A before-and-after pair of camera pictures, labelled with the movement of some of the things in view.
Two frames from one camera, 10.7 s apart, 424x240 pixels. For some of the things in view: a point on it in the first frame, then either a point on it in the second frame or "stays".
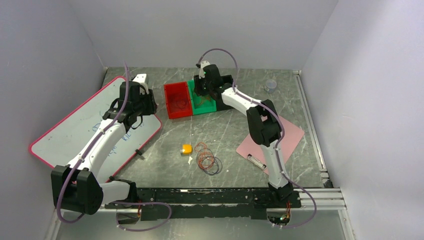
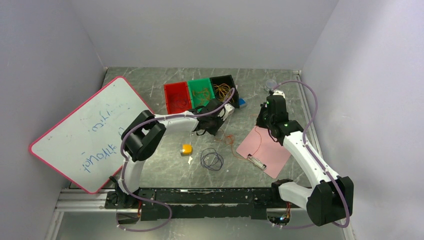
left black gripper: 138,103 → 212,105
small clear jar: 270,84 stays
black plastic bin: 226,82 stays
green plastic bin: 200,104 stays
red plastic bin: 178,100 stays
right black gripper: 197,82 → 259,122
